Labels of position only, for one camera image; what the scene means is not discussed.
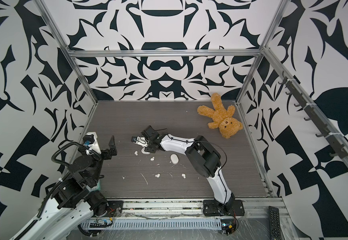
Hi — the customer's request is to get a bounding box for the brown teddy bear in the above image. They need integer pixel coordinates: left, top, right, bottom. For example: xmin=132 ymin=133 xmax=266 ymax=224
xmin=197 ymin=93 xmax=243 ymax=139

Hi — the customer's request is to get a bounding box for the black remote control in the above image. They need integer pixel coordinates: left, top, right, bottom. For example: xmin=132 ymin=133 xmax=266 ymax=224
xmin=268 ymin=206 xmax=282 ymax=240

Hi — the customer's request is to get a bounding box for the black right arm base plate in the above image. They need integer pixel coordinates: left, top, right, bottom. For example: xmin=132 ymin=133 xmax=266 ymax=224
xmin=202 ymin=200 xmax=245 ymax=217

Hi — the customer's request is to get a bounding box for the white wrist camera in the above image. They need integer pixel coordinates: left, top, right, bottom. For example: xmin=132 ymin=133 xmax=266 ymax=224
xmin=131 ymin=136 xmax=148 ymax=144
xmin=83 ymin=132 xmax=102 ymax=155

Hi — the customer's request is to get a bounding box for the black wall hook rack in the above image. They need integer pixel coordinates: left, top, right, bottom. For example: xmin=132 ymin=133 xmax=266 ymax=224
xmin=279 ymin=77 xmax=348 ymax=159

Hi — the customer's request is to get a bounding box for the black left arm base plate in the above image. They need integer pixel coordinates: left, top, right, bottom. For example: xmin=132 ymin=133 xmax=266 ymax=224
xmin=107 ymin=200 xmax=124 ymax=216

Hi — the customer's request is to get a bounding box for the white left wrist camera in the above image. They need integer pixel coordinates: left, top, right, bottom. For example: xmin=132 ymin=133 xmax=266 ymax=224
xmin=83 ymin=132 xmax=102 ymax=155

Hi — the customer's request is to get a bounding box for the green circuit board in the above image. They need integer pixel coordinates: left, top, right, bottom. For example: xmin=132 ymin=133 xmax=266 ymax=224
xmin=221 ymin=218 xmax=239 ymax=235
xmin=89 ymin=218 xmax=113 ymax=229

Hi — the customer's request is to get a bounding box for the teal white small object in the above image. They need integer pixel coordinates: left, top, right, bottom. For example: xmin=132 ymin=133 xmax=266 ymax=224
xmin=92 ymin=182 xmax=101 ymax=191

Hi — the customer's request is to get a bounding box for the green circuit board left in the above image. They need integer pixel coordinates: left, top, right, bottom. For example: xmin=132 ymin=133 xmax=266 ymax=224
xmin=89 ymin=218 xmax=113 ymax=229

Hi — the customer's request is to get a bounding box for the aluminium mounting rail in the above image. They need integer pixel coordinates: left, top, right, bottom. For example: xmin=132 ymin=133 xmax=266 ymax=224
xmin=107 ymin=198 xmax=288 ymax=219

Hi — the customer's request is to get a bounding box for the white slotted cable duct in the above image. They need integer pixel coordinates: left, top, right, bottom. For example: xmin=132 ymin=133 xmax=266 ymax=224
xmin=81 ymin=219 xmax=221 ymax=231

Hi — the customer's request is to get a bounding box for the white earbud charging case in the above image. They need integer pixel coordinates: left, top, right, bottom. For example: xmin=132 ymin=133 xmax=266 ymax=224
xmin=170 ymin=154 xmax=179 ymax=165

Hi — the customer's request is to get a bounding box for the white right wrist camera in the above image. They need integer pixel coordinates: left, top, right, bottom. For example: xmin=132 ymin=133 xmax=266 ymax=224
xmin=131 ymin=136 xmax=148 ymax=144

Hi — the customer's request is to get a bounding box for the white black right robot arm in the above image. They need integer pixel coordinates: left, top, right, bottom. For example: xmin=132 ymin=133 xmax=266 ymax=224
xmin=131 ymin=126 xmax=235 ymax=212

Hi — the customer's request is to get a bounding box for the green circuit board right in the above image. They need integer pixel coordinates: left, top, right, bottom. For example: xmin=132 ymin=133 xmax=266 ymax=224
xmin=221 ymin=218 xmax=239 ymax=235

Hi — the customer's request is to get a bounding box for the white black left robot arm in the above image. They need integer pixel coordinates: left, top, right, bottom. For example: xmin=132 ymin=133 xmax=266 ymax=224
xmin=13 ymin=132 xmax=117 ymax=240

